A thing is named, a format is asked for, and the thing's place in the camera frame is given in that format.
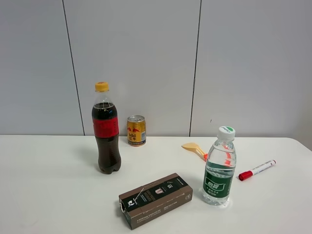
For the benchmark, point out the brown black capsule box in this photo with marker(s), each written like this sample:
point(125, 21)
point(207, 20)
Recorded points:
point(148, 202)

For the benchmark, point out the yellow spatula orange handle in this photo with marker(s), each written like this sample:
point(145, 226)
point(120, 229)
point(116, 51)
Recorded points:
point(196, 149)

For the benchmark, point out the cola bottle yellow cap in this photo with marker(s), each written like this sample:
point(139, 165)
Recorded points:
point(106, 130)

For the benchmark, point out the water bottle green label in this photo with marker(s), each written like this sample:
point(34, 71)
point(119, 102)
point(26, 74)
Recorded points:
point(219, 169)

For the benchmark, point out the red capped white marker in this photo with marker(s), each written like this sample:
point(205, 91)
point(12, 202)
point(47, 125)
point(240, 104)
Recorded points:
point(247, 174)

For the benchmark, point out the gold energy drink can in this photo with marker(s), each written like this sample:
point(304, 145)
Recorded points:
point(136, 130)

